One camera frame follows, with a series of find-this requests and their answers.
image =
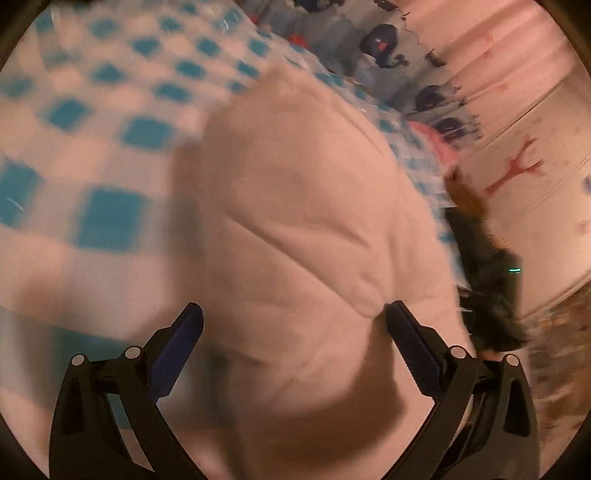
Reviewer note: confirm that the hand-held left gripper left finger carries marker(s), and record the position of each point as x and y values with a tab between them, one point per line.
178	350

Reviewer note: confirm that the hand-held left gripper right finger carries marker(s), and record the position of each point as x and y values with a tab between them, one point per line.
415	350

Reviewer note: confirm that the white quilted jacket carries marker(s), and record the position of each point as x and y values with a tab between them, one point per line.
300	230

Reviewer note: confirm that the brown plush toy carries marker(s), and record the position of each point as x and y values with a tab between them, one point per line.
466	196

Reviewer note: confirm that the pink ruffled cloth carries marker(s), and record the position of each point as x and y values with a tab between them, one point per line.
438	143

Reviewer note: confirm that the blue checkered plastic sheet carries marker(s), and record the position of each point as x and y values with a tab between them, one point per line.
106	129

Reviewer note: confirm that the whale print curtain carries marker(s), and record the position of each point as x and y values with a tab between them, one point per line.
392	50

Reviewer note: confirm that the red tree wall sticker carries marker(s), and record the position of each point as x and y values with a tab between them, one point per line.
515	170

